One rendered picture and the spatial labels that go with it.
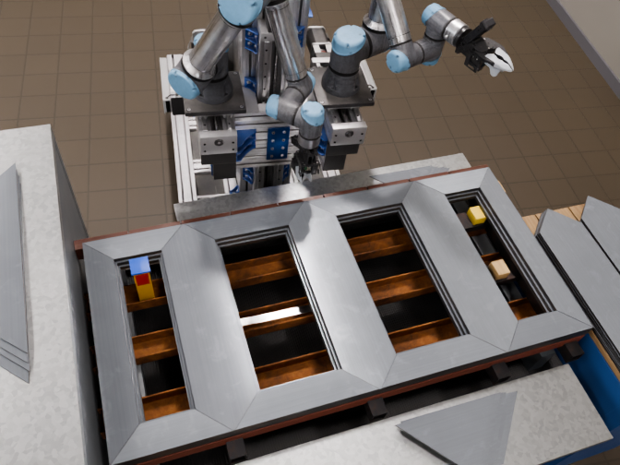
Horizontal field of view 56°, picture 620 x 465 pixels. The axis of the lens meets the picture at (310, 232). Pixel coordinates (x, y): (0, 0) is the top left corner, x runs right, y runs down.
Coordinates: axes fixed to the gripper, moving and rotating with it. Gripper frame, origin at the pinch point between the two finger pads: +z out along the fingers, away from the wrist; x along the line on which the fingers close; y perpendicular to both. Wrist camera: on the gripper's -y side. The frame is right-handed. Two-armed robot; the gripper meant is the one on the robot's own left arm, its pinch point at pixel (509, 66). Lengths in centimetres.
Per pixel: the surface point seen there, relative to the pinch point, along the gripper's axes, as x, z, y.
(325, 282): 73, 5, 50
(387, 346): 71, 34, 50
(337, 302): 74, 13, 50
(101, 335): 140, -19, 41
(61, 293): 142, -26, 22
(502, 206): -4, 16, 61
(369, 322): 70, 24, 50
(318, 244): 65, -9, 51
